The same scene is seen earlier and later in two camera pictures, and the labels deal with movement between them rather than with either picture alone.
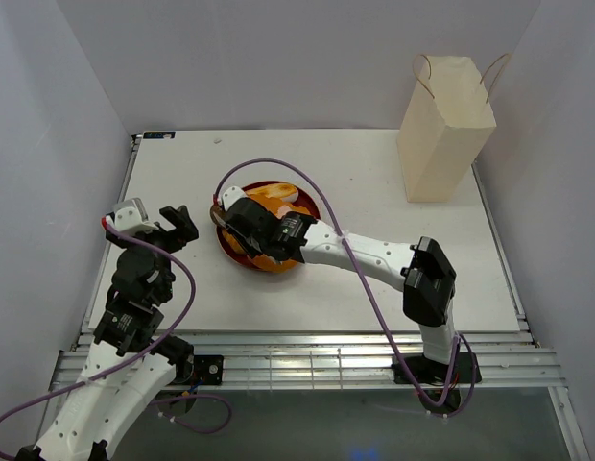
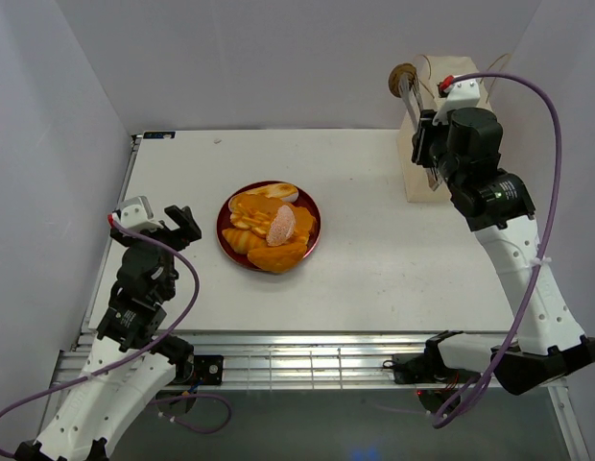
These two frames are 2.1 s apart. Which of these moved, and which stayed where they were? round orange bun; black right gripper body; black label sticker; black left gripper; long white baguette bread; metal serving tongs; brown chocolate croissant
Moved: black right gripper body; metal serving tongs; brown chocolate croissant
Stayed: long white baguette bread; round orange bun; black label sticker; black left gripper
